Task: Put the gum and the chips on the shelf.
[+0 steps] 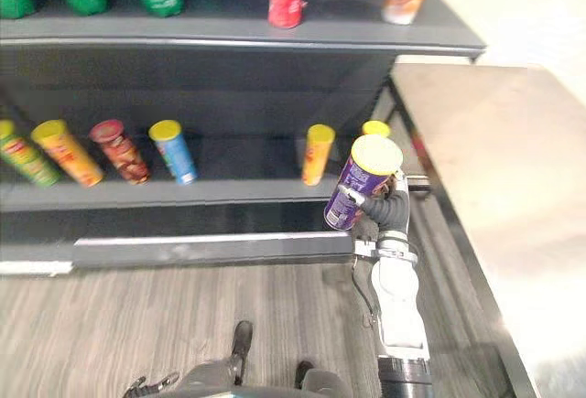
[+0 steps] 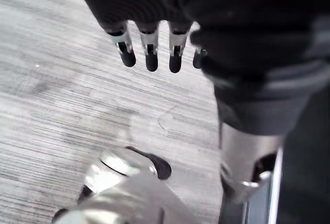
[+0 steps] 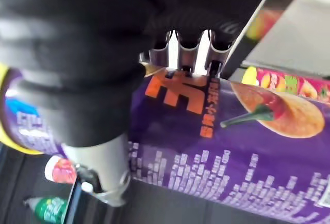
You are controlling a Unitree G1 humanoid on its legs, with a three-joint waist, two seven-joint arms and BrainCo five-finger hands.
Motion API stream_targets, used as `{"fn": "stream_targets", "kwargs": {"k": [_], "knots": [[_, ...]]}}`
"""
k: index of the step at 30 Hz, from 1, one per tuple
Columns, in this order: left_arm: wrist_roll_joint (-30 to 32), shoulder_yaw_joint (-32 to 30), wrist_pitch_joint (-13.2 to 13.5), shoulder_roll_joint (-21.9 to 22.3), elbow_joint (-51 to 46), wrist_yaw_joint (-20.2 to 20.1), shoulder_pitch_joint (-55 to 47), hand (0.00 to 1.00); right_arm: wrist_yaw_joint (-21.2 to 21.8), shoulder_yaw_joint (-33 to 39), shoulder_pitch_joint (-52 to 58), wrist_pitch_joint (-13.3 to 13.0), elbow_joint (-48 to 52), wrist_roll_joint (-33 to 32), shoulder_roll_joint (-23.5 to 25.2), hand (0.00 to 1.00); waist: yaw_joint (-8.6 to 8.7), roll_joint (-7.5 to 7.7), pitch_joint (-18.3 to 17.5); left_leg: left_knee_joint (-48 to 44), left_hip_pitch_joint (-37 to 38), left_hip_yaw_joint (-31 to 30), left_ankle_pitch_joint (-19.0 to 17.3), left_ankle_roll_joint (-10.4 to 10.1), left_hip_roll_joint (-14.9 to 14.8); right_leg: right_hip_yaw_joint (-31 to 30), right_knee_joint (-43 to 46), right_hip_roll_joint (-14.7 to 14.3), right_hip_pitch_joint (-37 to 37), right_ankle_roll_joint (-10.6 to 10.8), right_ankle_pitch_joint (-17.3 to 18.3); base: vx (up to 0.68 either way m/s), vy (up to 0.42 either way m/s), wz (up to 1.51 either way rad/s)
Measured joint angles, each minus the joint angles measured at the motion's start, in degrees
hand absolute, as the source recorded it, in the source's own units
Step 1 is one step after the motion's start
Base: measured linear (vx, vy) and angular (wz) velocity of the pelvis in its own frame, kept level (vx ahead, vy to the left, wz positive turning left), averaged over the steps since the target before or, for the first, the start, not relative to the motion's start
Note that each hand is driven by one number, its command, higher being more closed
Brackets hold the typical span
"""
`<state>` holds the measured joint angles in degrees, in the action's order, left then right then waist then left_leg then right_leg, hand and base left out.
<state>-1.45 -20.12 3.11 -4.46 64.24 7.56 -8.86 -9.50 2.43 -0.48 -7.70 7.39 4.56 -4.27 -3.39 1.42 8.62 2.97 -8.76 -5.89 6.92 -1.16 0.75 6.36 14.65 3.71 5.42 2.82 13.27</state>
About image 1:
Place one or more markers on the robot grey body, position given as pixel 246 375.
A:
pixel 293 386

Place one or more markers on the blue chips can yellow lid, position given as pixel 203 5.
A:
pixel 176 155

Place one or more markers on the robot left foot dark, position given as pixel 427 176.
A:
pixel 242 340

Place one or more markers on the yellow orange chips can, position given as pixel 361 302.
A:
pixel 317 155
pixel 68 155

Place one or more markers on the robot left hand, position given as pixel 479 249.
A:
pixel 151 386

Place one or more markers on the robot right foot dark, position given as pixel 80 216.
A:
pixel 303 373

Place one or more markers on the green chips can yellow lid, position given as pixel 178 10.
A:
pixel 27 160

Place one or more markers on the dark red chips can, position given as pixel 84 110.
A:
pixel 121 153

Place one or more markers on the purple chips can yellow lid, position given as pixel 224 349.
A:
pixel 354 178

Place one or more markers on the dark grey shelf unit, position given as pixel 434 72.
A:
pixel 206 82

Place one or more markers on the robot foot dark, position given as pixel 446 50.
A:
pixel 242 340
pixel 303 373

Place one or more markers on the grey counter table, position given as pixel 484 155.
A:
pixel 503 164

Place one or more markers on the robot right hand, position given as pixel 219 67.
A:
pixel 389 210

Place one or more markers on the robot right arm silver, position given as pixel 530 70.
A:
pixel 400 297

